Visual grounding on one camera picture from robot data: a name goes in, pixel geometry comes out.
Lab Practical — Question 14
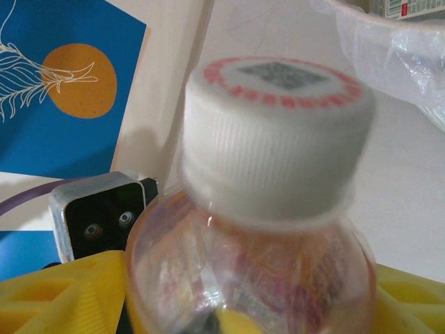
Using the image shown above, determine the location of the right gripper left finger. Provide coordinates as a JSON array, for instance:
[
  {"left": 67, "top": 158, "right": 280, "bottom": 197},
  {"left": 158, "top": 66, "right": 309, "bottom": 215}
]
[{"left": 0, "top": 250, "right": 131, "bottom": 334}]

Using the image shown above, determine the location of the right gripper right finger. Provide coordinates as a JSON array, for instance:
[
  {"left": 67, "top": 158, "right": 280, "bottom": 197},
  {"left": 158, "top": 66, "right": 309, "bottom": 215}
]
[{"left": 373, "top": 262, "right": 445, "bottom": 334}]

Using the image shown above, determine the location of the red yellow label bottle white cap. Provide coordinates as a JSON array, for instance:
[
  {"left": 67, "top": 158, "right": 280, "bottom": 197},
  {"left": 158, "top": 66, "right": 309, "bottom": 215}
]
[{"left": 123, "top": 57, "right": 378, "bottom": 334}]

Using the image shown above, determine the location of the translucent plastic bin liner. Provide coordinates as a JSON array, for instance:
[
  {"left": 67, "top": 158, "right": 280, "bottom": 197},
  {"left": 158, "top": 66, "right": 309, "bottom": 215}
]
[{"left": 335, "top": 10, "right": 445, "bottom": 132}]

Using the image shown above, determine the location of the cream round waste bin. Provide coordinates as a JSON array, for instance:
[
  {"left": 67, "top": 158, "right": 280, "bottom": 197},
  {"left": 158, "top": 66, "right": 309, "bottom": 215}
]
[{"left": 326, "top": 0, "right": 445, "bottom": 35}]

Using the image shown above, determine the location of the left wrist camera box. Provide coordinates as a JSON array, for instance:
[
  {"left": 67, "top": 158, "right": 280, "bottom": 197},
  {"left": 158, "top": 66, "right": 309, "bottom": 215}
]
[{"left": 48, "top": 170, "right": 147, "bottom": 264}]

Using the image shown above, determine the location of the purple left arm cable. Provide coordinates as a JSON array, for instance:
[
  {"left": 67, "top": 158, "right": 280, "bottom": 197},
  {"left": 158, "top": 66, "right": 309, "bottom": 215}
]
[{"left": 0, "top": 177, "right": 84, "bottom": 218}]

